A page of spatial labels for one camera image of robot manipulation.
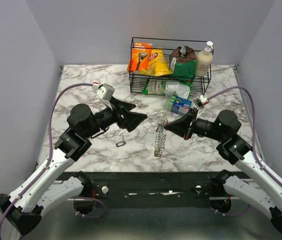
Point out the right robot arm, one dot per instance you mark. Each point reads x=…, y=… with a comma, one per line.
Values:
x=267, y=197

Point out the cream lotion pump bottle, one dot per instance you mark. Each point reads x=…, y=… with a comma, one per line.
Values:
x=204, y=59

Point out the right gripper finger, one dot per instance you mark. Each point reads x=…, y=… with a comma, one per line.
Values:
x=179, y=127
x=190, y=116

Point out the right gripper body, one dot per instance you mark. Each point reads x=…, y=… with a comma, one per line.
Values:
x=189, y=134

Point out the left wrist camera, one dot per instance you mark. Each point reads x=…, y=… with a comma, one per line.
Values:
x=105, y=92

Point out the blue green sponge pack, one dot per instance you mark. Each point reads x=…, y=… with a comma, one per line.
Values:
x=178, y=105

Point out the yellow chips bag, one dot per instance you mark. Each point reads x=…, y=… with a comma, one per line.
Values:
x=157, y=65

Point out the orange razor box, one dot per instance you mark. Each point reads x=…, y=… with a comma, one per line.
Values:
x=139, y=57

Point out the brown and green bag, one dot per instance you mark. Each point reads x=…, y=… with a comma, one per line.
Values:
x=183, y=63

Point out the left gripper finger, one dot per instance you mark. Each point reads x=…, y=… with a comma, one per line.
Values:
x=116, y=104
x=133, y=119

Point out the black wire rack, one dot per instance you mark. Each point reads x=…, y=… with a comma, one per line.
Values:
x=138, y=81

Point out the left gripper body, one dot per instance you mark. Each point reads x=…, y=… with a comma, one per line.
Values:
x=119, y=118

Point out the black key tag with key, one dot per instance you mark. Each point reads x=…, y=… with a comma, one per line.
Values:
x=121, y=143

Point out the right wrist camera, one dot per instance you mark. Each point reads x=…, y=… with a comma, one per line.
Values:
x=199, y=101

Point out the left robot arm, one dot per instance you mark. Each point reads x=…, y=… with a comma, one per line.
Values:
x=25, y=207

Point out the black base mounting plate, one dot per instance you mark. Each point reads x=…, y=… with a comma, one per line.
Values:
x=119, y=190

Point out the green white snack bag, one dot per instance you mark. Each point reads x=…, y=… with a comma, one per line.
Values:
x=168, y=88

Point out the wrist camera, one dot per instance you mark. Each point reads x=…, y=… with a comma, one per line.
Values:
x=199, y=101
x=105, y=92

